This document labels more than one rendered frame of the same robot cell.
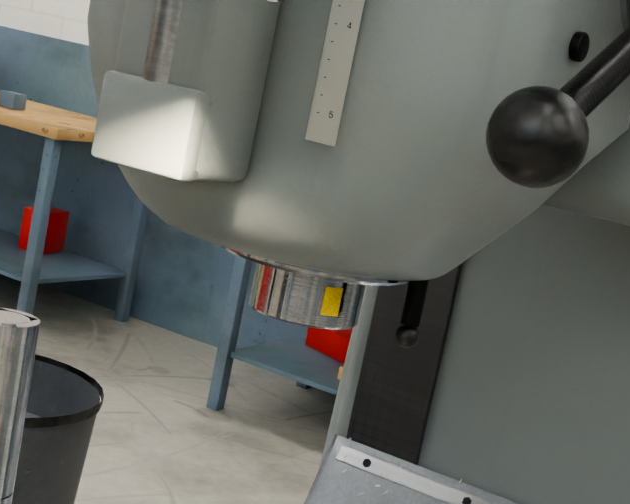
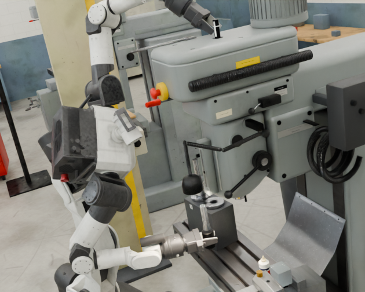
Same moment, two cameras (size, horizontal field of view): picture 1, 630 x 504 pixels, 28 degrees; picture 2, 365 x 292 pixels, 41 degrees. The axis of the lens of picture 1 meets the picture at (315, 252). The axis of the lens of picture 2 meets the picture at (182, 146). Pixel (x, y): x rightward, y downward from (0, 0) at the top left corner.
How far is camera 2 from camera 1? 1.47 m
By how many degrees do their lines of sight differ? 40
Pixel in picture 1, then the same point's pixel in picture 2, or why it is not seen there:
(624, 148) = (272, 174)
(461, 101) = (230, 186)
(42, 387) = not seen: hidden behind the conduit
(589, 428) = (323, 192)
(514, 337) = (312, 177)
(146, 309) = not seen: outside the picture
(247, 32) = (212, 181)
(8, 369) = (203, 210)
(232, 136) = (214, 189)
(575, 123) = (228, 194)
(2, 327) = (201, 207)
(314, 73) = (219, 183)
